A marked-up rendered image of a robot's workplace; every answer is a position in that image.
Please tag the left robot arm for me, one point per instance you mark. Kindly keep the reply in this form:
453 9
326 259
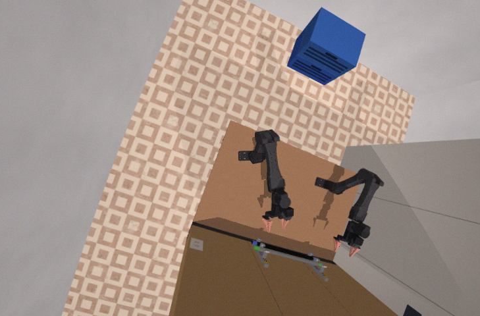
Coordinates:
359 210

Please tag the large brown wooden panel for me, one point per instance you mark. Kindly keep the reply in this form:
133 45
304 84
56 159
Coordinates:
224 276

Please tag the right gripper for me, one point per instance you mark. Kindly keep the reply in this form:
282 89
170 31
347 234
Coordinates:
269 214

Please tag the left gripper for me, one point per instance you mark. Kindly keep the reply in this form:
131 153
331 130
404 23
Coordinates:
337 244

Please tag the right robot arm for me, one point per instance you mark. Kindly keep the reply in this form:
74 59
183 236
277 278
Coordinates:
266 147

